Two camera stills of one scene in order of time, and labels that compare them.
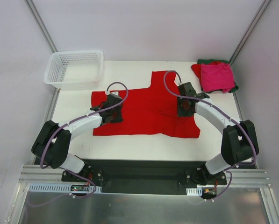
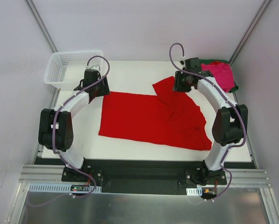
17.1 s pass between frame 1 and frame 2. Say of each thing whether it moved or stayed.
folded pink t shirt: stayed
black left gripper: moved
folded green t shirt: stayed
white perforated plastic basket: stayed
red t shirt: moved
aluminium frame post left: stayed
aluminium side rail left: stayed
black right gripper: moved
